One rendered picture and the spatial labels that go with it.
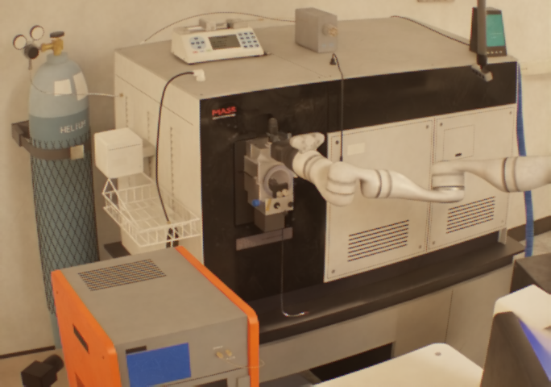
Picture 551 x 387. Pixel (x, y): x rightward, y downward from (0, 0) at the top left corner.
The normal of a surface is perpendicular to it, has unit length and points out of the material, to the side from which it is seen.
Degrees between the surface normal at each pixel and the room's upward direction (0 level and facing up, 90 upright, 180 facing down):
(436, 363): 0
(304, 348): 90
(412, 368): 0
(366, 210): 90
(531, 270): 0
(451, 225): 90
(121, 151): 90
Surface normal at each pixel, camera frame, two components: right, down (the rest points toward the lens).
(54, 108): 0.05, 0.29
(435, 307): 0.47, 0.33
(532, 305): 0.00, -0.93
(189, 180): -0.88, 0.18
